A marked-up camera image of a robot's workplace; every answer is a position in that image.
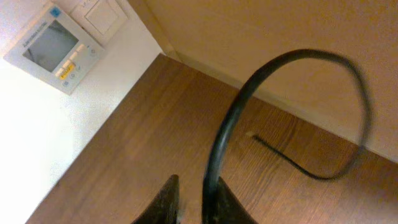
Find black USB cable thin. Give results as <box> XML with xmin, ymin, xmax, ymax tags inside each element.
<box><xmin>201</xmin><ymin>49</ymin><xmax>373</xmax><ymax>223</ymax></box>

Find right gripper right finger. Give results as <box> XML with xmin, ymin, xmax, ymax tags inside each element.
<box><xmin>214</xmin><ymin>178</ymin><xmax>257</xmax><ymax>224</ymax></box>

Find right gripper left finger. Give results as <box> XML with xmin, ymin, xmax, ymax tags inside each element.
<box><xmin>132</xmin><ymin>174</ymin><xmax>180</xmax><ymax>224</ymax></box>

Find white wall switch plate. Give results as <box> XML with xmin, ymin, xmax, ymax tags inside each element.
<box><xmin>53</xmin><ymin>0</ymin><xmax>127</xmax><ymax>47</ymax></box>

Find wall thermostat control panel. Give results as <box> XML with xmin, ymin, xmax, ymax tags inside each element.
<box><xmin>4</xmin><ymin>2</ymin><xmax>104</xmax><ymax>95</ymax></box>

